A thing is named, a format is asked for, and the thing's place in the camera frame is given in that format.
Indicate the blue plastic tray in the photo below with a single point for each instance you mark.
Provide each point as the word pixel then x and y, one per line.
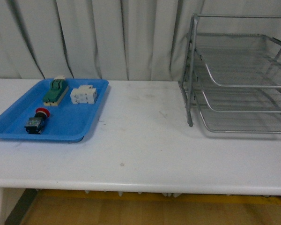
pixel 68 122

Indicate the silver mesh tray rack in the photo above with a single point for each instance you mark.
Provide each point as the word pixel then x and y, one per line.
pixel 233 79

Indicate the red emergency stop button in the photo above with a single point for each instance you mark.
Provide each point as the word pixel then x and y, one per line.
pixel 36 124

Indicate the white circuit breaker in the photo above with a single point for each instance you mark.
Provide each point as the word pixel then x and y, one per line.
pixel 84 94

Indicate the green knife switch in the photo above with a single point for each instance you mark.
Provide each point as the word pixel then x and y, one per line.
pixel 58 88

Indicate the white curtain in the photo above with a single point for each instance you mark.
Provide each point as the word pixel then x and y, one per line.
pixel 105 39

